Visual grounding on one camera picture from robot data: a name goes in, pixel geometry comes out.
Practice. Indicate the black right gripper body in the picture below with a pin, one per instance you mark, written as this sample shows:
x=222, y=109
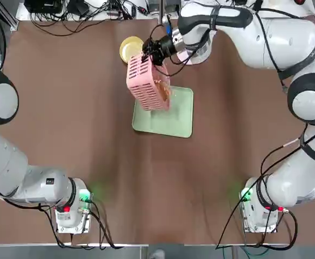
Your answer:
x=166, y=47

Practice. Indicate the small pink slotted basket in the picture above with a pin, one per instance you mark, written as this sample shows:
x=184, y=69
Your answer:
x=141, y=70

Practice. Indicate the bread pack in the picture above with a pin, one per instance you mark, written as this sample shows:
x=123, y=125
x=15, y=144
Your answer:
x=164, y=91

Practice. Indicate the green rectangular tray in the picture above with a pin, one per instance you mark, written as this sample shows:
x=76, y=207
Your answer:
x=173, y=121

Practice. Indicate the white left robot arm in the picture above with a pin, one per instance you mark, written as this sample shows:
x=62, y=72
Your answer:
x=8, y=167

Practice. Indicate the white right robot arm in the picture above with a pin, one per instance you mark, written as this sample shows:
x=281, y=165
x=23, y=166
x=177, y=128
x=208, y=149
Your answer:
x=281, y=35

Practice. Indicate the yellow round plate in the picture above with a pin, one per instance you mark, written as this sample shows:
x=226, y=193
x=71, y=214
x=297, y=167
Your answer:
x=128, y=48

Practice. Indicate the white round plate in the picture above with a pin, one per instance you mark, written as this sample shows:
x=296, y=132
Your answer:
x=184, y=58

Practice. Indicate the black power supply brick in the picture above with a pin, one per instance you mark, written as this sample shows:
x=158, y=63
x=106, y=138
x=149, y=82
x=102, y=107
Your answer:
x=172, y=5

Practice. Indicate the black monitor stand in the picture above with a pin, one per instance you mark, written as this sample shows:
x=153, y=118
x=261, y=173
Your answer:
x=79, y=8

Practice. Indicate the black box device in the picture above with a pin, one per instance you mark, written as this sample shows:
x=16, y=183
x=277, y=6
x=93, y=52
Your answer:
x=43, y=6

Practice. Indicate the white desk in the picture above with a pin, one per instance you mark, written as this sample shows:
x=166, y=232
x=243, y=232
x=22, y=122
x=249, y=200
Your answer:
x=22, y=13

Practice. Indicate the aluminium camera post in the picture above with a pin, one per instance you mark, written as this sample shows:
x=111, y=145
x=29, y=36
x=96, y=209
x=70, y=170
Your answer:
x=160, y=12

